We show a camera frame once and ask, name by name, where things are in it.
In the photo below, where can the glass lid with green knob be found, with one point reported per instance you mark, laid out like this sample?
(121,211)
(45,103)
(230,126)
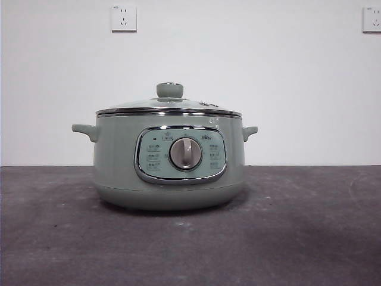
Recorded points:
(169,89)

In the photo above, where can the sage green electric pot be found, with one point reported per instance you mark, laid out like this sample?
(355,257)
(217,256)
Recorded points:
(119,178)

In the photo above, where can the white wall socket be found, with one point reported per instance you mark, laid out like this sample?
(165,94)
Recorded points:
(372,19)
(124,19)

